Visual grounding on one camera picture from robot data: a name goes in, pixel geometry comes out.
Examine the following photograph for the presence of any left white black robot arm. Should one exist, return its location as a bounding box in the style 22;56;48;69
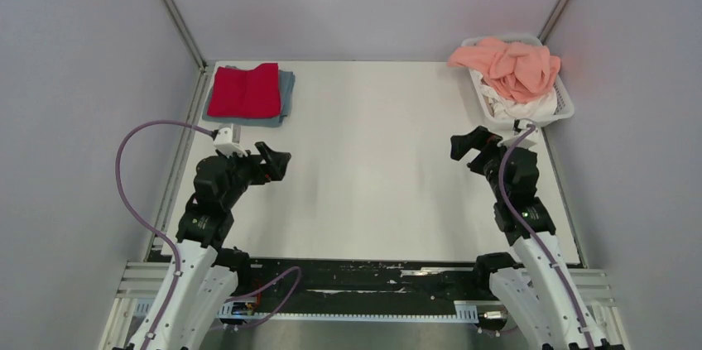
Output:
125;141;291;349

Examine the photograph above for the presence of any white plastic laundry basket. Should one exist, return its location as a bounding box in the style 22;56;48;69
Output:
469;33;575;131

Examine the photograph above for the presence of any salmon pink t shirt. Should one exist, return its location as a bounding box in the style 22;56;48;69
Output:
448;37;561;103

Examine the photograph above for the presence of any folded red t shirt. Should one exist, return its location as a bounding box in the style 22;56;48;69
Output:
206;63;282;119

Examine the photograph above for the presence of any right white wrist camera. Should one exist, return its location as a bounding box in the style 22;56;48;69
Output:
499;118;541;149

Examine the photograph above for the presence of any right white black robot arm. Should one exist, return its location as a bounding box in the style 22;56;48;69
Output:
450;122;624;349

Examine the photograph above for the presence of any crumpled white t shirt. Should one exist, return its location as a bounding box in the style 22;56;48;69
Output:
478;73;557;120

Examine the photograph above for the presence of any white slotted cable duct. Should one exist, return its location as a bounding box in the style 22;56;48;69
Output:
131;301;479;324

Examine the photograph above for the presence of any aluminium frame rail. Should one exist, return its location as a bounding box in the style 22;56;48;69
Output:
99;262;627;349

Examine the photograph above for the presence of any folded grey blue t shirt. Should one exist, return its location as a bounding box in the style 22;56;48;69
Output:
201;66;296;127

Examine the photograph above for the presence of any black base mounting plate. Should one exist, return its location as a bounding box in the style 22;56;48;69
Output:
216;250;496;315

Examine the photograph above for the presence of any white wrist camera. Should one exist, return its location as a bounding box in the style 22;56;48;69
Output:
213;124;247;157
499;118;541;149

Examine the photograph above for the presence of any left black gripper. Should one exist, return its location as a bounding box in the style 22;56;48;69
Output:
216;141;291;209

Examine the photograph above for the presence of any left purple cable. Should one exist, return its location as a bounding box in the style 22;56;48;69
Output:
114;119;303;350

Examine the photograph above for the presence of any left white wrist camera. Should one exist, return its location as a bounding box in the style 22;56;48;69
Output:
213;124;247;157

